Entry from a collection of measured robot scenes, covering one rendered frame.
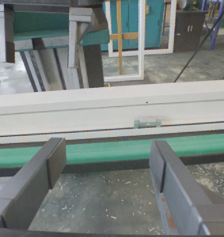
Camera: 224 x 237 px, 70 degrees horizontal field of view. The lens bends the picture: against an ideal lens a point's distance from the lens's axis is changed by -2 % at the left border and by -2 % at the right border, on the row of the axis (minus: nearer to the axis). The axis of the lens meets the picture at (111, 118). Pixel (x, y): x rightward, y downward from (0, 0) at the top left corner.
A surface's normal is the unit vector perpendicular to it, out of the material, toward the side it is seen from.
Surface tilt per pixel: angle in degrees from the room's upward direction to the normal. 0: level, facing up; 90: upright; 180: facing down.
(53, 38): 90
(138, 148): 0
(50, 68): 90
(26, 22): 90
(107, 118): 90
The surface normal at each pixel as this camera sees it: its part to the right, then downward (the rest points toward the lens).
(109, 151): -0.06, -0.79
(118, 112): 0.03, 0.61
